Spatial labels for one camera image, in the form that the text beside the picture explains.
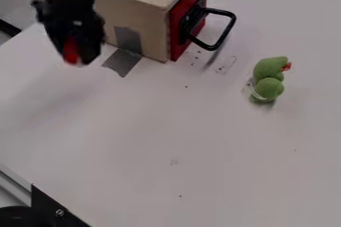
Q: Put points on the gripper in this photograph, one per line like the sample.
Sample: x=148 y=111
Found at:
x=79 y=35

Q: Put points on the red toy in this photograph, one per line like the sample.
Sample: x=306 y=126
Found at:
x=70 y=50

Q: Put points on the drawer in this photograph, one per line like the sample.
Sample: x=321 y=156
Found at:
x=195 y=18

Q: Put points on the cabinet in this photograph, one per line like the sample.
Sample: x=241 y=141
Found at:
x=137 y=8

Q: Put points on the green plush snake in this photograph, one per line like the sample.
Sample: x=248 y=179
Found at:
x=269 y=79

